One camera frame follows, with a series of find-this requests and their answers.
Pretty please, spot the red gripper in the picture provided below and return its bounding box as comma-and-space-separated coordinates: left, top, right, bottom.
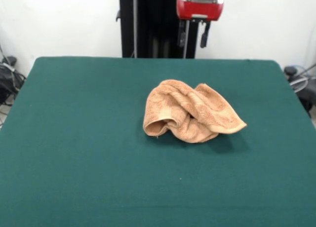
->
176, 0, 225, 48

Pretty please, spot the orange terry towel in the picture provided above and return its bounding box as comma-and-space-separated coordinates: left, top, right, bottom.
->
143, 79, 247, 144

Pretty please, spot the black wheeled stand base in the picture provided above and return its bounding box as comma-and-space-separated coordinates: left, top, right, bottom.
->
283, 65, 316, 119

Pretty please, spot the dark green table cloth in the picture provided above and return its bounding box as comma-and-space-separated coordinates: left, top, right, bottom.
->
0, 56, 316, 227

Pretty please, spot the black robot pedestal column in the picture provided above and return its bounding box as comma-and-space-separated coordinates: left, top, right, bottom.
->
115, 0, 198, 59

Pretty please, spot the black cable tangle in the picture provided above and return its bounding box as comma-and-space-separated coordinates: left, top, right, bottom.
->
0, 55, 27, 107

